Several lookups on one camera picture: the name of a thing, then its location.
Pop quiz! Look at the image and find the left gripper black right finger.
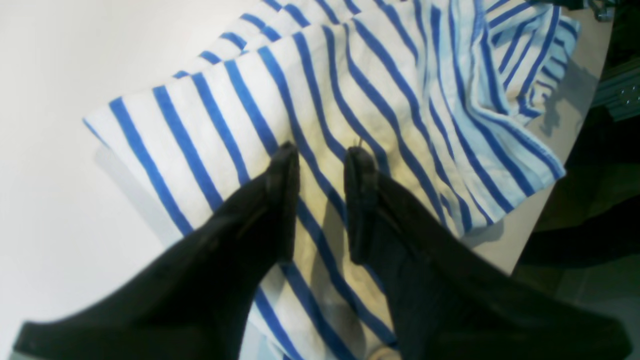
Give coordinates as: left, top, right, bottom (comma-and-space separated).
343, 146, 633, 360

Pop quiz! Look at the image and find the blue white striped T-shirt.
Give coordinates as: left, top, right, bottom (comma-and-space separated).
83, 0, 580, 360

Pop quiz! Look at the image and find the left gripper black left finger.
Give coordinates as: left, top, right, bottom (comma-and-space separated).
13, 143, 300, 360

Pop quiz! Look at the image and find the aluminium table frame post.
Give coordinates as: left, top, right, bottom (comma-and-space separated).
590, 58, 640, 122

